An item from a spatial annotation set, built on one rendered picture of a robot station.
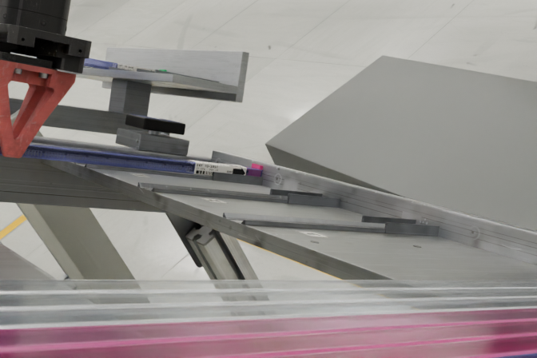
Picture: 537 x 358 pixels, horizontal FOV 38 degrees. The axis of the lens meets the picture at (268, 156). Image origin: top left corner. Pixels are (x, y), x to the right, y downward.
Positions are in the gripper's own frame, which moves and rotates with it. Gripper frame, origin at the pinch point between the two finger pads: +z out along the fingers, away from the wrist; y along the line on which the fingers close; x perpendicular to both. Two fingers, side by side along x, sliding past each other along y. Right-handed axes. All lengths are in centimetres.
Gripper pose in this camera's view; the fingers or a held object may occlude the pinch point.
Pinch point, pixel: (9, 145)
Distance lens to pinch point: 65.7
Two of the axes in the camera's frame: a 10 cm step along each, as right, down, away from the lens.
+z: -1.8, 9.8, 0.6
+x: 7.7, 1.0, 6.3
